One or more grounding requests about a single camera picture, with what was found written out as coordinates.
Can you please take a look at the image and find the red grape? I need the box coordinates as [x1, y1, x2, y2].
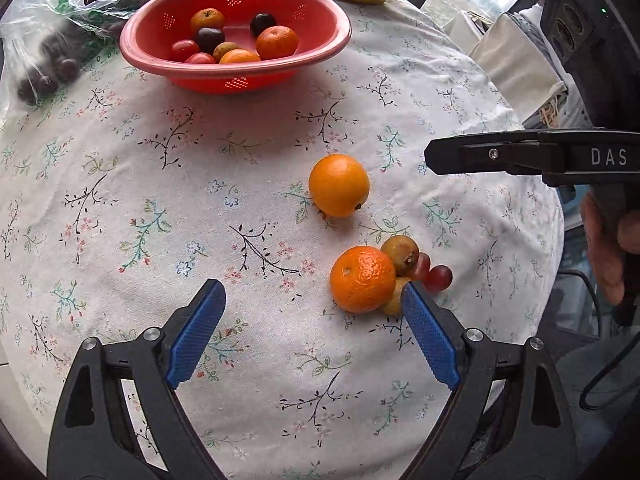
[406, 252, 431, 282]
[423, 266, 454, 294]

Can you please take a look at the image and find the brown longan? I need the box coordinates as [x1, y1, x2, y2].
[381, 235, 420, 276]
[381, 276, 410, 318]
[213, 41, 240, 63]

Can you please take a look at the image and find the light orange citrus fruit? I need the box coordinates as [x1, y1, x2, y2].
[308, 154, 370, 218]

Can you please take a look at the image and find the large orange mandarin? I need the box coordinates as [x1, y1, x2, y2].
[330, 246, 396, 314]

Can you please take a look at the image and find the dark plum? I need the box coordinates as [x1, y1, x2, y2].
[194, 27, 226, 54]
[250, 13, 278, 38]

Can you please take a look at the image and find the small orange kumquat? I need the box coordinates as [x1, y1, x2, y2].
[190, 8, 224, 34]

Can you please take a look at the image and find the red cherry tomato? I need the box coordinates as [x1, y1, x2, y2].
[169, 39, 200, 62]

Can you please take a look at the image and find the person's right hand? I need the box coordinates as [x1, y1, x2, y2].
[580, 192, 640, 306]

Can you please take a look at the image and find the white cloth bag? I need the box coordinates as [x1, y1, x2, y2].
[444, 3, 570, 128]

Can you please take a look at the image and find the floral white tablecloth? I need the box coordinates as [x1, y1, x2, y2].
[1, 0, 564, 479]

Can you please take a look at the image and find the red plastic colander bowl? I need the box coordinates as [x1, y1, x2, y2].
[119, 0, 352, 94]

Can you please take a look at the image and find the clear plastic bag of cherries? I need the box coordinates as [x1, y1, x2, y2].
[1, 0, 150, 107]

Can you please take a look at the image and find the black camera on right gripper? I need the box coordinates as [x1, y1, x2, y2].
[541, 0, 639, 132]

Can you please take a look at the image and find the black cable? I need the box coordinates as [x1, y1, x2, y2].
[554, 266, 640, 413]

